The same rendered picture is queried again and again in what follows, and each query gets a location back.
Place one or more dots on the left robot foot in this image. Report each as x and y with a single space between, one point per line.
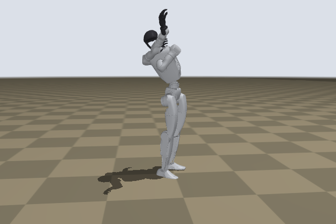
175 166

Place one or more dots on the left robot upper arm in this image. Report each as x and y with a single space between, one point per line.
174 51

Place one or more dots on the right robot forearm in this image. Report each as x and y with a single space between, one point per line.
160 39

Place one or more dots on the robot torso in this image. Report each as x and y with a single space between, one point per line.
172 74

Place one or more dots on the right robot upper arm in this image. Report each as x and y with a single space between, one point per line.
149 56

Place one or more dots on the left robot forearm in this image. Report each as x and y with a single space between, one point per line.
159 63

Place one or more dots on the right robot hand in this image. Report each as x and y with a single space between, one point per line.
162 21

